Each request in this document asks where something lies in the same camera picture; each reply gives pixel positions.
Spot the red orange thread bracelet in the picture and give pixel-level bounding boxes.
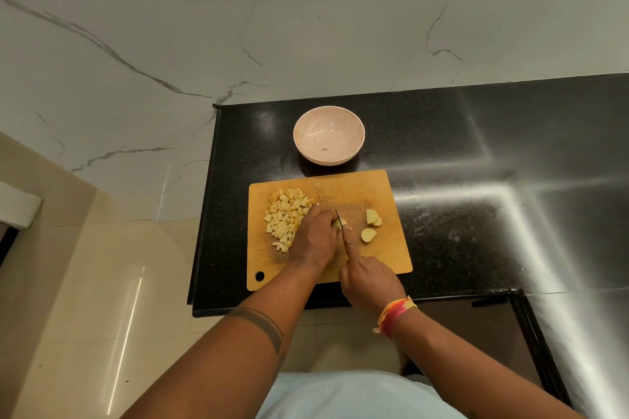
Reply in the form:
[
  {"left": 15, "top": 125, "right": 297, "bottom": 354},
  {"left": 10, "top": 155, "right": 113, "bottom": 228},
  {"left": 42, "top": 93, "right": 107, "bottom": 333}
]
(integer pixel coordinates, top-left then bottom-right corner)
[{"left": 372, "top": 295, "right": 419, "bottom": 340}]

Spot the wooden cutting board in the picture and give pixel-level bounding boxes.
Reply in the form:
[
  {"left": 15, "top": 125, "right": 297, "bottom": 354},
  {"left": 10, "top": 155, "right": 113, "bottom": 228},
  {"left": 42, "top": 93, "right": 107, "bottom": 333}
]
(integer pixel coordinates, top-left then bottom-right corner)
[{"left": 246, "top": 169, "right": 414, "bottom": 293}]

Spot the pink speckled bowl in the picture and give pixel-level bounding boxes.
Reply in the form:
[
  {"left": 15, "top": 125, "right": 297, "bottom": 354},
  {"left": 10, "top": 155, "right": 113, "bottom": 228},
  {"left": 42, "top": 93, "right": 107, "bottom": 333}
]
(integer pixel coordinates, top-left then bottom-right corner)
[{"left": 292, "top": 105, "right": 366, "bottom": 167}]

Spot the person's right forearm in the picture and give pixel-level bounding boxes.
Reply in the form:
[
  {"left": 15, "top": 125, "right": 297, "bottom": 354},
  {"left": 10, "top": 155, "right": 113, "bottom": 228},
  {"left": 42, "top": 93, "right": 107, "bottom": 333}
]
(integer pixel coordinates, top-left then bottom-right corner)
[{"left": 392, "top": 308, "right": 576, "bottom": 419}]

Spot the person's right hand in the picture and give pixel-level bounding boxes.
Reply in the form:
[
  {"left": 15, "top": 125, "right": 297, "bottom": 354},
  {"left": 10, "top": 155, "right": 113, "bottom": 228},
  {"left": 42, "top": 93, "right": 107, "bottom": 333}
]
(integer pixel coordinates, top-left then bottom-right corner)
[{"left": 337, "top": 236, "right": 408, "bottom": 320}]

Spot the pile of diced potato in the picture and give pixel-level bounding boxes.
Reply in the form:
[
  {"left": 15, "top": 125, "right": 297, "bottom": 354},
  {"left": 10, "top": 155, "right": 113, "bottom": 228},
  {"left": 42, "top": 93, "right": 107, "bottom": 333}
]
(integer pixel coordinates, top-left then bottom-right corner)
[{"left": 265, "top": 187, "right": 316, "bottom": 255}]

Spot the person's left hand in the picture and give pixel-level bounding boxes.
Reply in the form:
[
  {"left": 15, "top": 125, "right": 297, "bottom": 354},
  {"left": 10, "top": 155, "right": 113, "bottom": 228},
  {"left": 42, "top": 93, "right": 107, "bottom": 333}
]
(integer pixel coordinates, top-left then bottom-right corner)
[{"left": 287, "top": 205, "right": 341, "bottom": 276}]

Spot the person's left forearm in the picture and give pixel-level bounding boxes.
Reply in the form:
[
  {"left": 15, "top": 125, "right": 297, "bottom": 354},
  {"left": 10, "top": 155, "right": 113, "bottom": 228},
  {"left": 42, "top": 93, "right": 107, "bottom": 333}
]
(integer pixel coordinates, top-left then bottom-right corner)
[{"left": 120, "top": 264, "right": 320, "bottom": 419}]

